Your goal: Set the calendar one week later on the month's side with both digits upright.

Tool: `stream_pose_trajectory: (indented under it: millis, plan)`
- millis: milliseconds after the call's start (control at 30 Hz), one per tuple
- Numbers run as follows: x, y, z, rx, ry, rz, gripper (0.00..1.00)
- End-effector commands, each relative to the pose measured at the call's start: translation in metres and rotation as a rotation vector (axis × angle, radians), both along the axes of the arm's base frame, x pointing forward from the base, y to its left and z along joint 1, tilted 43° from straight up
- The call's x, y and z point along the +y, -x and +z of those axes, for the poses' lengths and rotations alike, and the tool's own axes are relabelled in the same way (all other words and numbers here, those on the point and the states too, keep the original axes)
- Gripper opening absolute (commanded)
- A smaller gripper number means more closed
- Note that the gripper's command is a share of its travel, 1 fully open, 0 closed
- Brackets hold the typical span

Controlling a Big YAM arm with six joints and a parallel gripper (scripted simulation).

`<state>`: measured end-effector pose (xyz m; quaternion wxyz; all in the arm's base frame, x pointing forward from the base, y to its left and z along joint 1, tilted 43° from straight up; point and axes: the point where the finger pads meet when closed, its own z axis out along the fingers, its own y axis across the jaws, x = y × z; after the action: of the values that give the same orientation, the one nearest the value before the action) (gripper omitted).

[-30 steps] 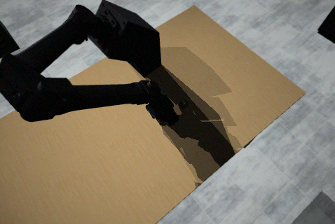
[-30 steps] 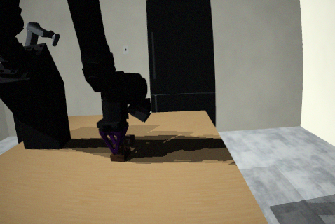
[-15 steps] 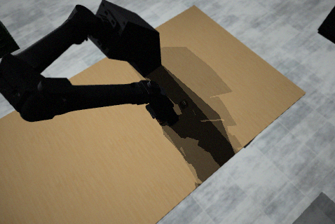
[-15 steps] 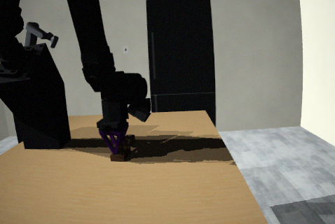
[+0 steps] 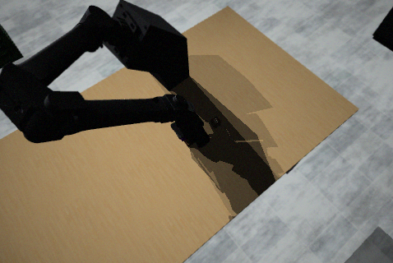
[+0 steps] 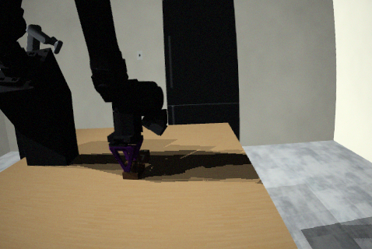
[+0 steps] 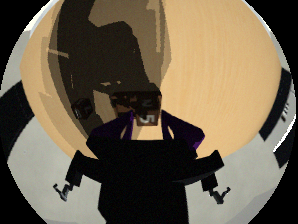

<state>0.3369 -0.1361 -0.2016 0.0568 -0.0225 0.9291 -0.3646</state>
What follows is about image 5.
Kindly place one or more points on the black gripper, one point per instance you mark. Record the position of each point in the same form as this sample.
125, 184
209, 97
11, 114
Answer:
178, 132

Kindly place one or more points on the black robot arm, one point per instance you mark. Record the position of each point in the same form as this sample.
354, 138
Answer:
45, 115

